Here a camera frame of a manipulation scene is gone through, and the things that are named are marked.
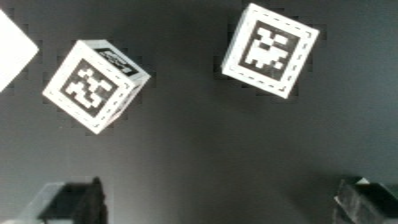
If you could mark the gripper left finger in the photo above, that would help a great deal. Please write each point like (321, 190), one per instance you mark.
(36, 213)

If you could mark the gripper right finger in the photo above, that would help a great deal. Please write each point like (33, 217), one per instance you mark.
(367, 202)

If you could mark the white tagged cube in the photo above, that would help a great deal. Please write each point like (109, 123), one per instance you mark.
(269, 50)
(97, 83)

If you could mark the white chair back frame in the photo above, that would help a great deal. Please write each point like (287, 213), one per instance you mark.
(19, 50)

